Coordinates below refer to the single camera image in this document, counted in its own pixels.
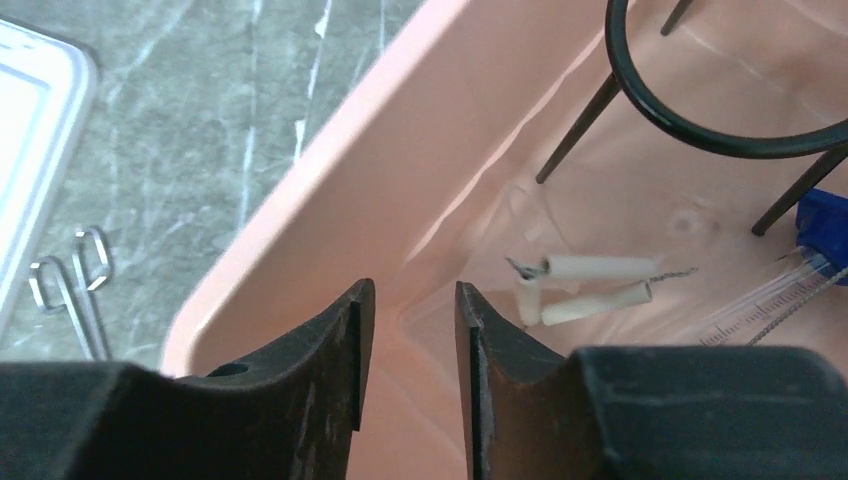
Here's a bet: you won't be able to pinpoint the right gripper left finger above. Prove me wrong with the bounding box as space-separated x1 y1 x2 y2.
1 279 375 479

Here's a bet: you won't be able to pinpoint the metal crucible tongs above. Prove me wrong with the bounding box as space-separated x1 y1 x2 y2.
28 225 114 361

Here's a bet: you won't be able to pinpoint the clear graduated cylinder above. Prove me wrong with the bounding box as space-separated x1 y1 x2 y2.
673 247 847 347

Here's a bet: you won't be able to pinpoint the tan bottle brush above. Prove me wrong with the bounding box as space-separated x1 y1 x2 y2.
746 264 847 346

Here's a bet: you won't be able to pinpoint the blue plastic clip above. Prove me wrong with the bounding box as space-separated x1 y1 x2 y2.
795 189 847 278

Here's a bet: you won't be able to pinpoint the pink plastic bin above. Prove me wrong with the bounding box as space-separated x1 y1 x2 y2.
160 1 817 479

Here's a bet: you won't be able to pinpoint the black iron ring stand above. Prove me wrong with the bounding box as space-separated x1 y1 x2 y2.
535 0 847 237

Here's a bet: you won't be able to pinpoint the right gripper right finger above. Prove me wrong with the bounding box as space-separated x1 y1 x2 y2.
455 281 847 479

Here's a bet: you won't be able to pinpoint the white plastic tray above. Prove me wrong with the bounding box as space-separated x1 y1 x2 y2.
1 19 100 325

